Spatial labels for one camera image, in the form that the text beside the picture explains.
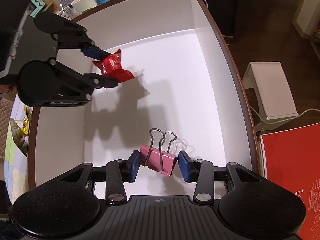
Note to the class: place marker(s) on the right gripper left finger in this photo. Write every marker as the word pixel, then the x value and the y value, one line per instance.
pixel 119 172

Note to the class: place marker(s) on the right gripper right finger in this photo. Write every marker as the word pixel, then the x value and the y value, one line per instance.
pixel 200 172

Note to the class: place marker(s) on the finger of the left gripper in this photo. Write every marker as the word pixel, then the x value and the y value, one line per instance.
pixel 97 52
pixel 98 81

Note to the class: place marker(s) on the red snack packet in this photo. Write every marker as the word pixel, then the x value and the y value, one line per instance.
pixel 111 67

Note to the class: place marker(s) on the pink binder clip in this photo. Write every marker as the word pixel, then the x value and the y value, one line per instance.
pixel 157 159

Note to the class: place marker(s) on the yellow foil snack pouch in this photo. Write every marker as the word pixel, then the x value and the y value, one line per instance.
pixel 24 131

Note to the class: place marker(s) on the patterned cup with spoon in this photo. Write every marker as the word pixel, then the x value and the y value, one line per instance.
pixel 67 12

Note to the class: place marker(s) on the white mug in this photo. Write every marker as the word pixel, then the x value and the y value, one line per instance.
pixel 83 5

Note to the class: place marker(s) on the teal toaster oven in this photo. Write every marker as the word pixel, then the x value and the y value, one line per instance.
pixel 35 6

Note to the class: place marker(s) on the brown cardboard box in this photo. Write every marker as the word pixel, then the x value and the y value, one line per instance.
pixel 186 82

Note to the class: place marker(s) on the plaid tablecloth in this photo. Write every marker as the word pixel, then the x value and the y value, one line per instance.
pixel 15 162

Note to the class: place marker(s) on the red Motul board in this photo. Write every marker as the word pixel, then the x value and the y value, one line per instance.
pixel 291 159

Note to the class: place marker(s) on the white stool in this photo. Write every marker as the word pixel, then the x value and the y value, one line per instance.
pixel 275 101

